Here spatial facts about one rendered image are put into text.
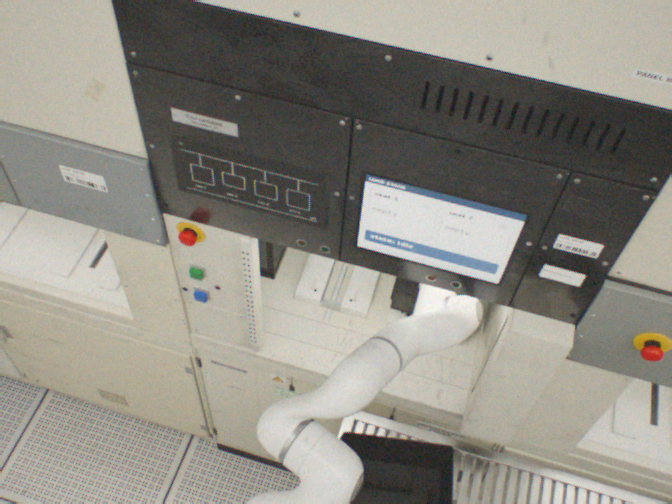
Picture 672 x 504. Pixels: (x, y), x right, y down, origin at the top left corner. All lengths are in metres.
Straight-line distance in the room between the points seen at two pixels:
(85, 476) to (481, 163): 2.06
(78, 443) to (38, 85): 1.72
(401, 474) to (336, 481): 0.63
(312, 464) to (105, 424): 1.64
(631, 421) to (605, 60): 1.22
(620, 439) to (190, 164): 1.29
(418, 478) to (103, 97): 1.21
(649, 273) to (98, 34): 1.02
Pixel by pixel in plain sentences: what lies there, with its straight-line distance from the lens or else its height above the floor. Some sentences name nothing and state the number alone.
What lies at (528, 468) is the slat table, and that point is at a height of 0.76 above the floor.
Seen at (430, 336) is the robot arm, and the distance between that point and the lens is 1.50.
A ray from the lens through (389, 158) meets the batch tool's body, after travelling 1.20.
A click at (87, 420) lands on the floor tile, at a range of 2.92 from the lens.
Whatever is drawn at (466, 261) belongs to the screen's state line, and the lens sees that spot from 1.37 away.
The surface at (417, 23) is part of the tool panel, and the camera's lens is 1.03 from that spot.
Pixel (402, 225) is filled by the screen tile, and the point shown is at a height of 1.57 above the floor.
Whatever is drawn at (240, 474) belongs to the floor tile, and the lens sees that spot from 2.75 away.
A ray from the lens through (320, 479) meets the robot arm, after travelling 1.34.
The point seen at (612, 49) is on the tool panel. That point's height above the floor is 2.03.
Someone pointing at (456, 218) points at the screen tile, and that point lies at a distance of 1.28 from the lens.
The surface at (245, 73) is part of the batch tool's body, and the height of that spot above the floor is 1.84.
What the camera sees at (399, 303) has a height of 0.99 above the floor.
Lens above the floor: 2.60
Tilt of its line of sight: 54 degrees down
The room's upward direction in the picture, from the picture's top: 4 degrees clockwise
